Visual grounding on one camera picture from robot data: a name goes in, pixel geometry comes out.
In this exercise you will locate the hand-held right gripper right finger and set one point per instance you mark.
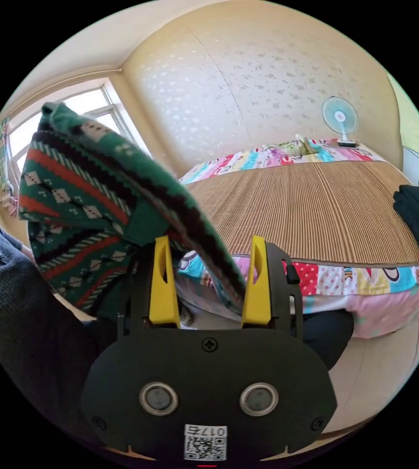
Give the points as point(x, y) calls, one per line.
point(257, 293)

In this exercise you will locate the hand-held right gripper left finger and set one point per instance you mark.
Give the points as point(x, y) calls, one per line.
point(163, 293)

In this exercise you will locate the green patterned sweater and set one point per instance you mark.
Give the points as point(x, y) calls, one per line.
point(84, 190)

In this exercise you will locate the bed with mat and printed sheet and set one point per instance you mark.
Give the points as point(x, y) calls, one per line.
point(304, 205)

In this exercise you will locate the person's body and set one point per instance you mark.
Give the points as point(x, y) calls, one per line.
point(15, 300)

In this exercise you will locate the small table fan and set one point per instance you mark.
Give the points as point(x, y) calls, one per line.
point(339, 117)

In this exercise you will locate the window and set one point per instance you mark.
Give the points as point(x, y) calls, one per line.
point(84, 104)

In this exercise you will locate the plaid curtain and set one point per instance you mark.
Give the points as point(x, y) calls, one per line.
point(0, 154)

